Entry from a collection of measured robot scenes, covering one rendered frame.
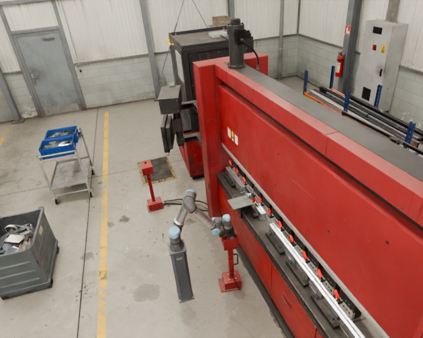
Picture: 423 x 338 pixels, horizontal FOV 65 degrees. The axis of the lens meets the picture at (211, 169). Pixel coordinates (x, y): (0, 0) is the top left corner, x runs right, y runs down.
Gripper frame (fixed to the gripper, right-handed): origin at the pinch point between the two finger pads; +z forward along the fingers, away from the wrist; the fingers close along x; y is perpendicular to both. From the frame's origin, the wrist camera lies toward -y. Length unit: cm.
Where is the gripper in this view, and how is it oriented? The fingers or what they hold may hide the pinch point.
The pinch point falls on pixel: (229, 241)
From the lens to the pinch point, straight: 358.3
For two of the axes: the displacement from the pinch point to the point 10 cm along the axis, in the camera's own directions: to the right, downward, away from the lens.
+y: 9.7, -2.2, 0.6
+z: 1.6, 8.3, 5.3
